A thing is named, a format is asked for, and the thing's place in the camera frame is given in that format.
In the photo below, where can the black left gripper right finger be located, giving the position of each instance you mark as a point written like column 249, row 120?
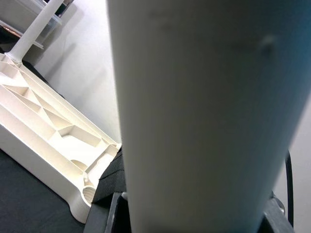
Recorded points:
column 274, row 218

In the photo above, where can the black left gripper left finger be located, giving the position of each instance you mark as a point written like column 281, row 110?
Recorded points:
column 109, row 174

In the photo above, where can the white plastic table top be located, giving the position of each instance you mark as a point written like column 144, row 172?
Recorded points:
column 48, row 136

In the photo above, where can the white plastic table leg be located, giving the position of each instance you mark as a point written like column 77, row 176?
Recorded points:
column 34, row 31
column 206, row 109

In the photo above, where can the black table cloth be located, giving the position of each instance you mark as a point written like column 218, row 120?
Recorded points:
column 29, row 199

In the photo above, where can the clear plastic container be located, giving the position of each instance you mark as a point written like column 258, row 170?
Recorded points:
column 54, row 23

